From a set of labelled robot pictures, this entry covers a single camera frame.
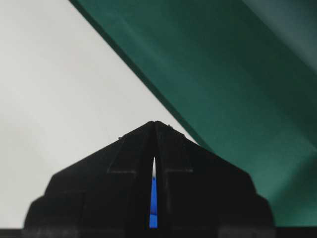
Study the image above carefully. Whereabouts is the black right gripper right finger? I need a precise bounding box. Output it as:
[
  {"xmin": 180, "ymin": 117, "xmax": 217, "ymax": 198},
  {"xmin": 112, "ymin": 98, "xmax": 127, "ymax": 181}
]
[{"xmin": 155, "ymin": 121, "xmax": 276, "ymax": 238}]

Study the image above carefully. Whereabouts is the green table cloth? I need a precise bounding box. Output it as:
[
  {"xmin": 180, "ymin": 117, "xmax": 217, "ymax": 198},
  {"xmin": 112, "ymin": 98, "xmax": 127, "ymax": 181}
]
[{"xmin": 73, "ymin": 0, "xmax": 317, "ymax": 226}]

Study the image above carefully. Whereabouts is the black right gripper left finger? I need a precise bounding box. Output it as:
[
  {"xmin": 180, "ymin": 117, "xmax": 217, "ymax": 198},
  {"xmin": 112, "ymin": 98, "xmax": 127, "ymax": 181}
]
[{"xmin": 22, "ymin": 122, "xmax": 154, "ymax": 238}]

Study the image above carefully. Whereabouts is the white rectangular board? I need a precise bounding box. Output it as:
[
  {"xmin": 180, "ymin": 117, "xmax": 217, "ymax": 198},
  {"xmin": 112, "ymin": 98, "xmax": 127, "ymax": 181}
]
[{"xmin": 0, "ymin": 0, "xmax": 186, "ymax": 228}]

